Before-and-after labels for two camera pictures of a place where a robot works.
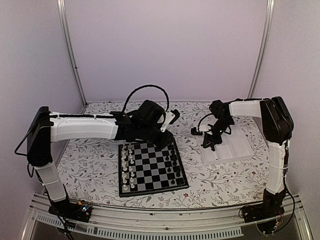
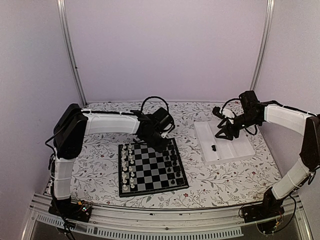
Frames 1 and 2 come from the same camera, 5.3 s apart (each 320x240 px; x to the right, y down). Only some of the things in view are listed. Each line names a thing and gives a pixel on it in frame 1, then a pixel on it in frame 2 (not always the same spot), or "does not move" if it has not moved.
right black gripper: x=209 y=139 -> x=227 y=129
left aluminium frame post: x=62 y=8 does not move
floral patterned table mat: x=91 y=169 does not move
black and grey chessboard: x=143 y=169 does not move
